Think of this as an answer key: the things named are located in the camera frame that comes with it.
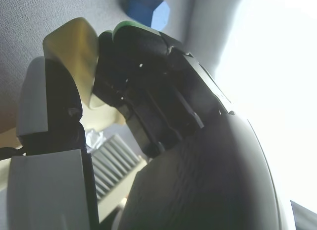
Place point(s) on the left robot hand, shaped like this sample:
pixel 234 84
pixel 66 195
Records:
pixel 198 185

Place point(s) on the white paper ball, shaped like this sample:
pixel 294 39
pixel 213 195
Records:
pixel 95 139

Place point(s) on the cream plastic dustpan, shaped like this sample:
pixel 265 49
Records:
pixel 74 54

